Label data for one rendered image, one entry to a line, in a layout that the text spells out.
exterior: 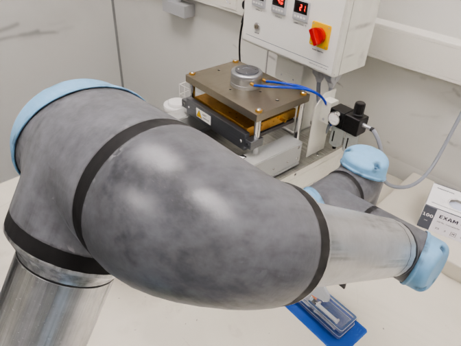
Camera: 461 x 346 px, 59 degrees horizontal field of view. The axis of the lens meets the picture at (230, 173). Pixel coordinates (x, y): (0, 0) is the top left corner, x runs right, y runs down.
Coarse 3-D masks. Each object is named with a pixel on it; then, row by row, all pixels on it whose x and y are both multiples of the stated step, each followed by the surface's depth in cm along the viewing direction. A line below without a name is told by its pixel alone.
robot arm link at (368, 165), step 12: (360, 144) 68; (348, 156) 65; (360, 156) 65; (372, 156) 66; (384, 156) 66; (348, 168) 65; (360, 168) 64; (372, 168) 64; (384, 168) 64; (360, 180) 64; (372, 180) 64; (384, 180) 66; (372, 192) 66
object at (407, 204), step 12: (408, 180) 126; (396, 192) 121; (408, 192) 121; (420, 192) 122; (384, 204) 117; (396, 204) 117; (408, 204) 117; (420, 204) 117; (408, 216) 113; (420, 228) 109; (444, 240) 106; (456, 252) 103; (456, 264) 99; (456, 276) 100
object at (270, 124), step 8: (200, 96) 108; (208, 96) 108; (208, 104) 104; (216, 104) 104; (224, 104) 104; (224, 112) 101; (232, 112) 101; (288, 112) 103; (232, 120) 99; (240, 120) 98; (248, 120) 98; (264, 120) 99; (272, 120) 100; (280, 120) 102; (288, 120) 105; (248, 128) 96; (264, 128) 100; (272, 128) 102
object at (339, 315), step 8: (312, 296) 90; (312, 304) 88; (320, 304) 89; (328, 304) 89; (336, 304) 89; (320, 312) 87; (328, 312) 87; (336, 312) 87; (344, 312) 87; (336, 320) 86; (344, 320) 86; (352, 320) 86; (344, 328) 84
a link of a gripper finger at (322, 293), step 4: (316, 288) 82; (320, 288) 82; (324, 288) 81; (312, 292) 83; (316, 292) 82; (320, 292) 82; (324, 292) 81; (328, 292) 81; (308, 296) 85; (316, 296) 82; (320, 296) 82; (324, 296) 81; (328, 296) 80; (308, 300) 86; (324, 300) 81; (328, 300) 81
